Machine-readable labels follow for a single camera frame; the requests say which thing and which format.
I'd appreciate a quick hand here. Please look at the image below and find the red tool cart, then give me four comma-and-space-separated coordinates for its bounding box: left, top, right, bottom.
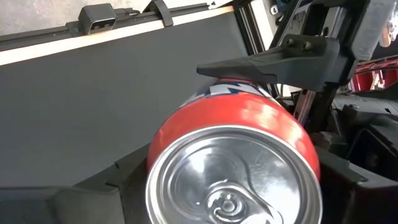
349, 58, 398, 93

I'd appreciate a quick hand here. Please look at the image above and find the black table mat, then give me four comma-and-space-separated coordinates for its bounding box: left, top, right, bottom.
0, 11, 259, 188

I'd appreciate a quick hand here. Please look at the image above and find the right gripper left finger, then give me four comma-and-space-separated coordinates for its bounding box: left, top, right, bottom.
0, 142, 152, 224

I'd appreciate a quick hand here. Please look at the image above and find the red Fanta can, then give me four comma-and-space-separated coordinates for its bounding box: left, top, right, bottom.
145, 77, 323, 224

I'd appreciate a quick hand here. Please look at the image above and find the black frame clip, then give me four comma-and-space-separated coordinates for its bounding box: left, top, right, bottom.
152, 0, 175, 28

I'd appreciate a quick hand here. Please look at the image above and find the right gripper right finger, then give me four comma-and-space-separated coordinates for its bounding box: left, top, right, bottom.
316, 146, 398, 224

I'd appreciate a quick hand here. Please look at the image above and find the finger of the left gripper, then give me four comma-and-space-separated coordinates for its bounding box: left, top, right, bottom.
196, 34, 349, 92

